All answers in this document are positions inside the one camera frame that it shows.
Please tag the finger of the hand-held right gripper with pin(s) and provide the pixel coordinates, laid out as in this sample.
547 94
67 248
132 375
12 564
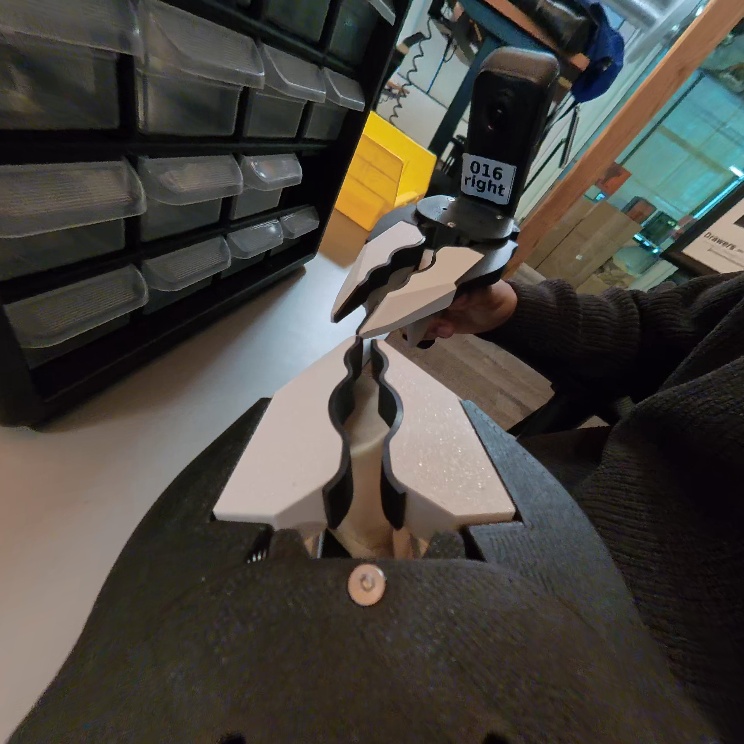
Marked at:
386 250
436 285

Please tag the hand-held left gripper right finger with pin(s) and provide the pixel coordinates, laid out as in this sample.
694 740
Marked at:
447 459

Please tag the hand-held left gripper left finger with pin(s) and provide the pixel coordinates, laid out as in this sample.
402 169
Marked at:
273 459

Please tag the black drawer cabinet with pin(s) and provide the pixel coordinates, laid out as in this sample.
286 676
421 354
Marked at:
331 203

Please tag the person's right forearm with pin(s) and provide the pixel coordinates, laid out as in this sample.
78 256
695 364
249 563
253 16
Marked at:
581 325

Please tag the white desk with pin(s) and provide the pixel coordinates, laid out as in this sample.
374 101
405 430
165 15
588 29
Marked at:
145 453

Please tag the person's right hand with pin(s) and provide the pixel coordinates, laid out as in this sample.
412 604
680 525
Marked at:
482 308

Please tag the yellow plastic bin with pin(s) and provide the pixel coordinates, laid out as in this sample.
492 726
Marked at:
378 174

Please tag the blue cloth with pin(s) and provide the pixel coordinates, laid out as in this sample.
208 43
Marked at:
607 52

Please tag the cardboard boxes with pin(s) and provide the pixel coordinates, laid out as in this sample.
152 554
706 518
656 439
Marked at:
587 238

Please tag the person's dark sweater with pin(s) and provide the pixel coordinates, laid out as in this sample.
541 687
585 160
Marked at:
668 511

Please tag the framed sign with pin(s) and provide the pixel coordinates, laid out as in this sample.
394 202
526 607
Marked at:
721 238

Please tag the rows of clear cabinet drawers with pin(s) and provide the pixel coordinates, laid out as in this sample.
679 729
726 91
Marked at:
70 192

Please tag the wooden post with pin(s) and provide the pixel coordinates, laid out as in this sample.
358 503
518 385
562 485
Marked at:
639 99

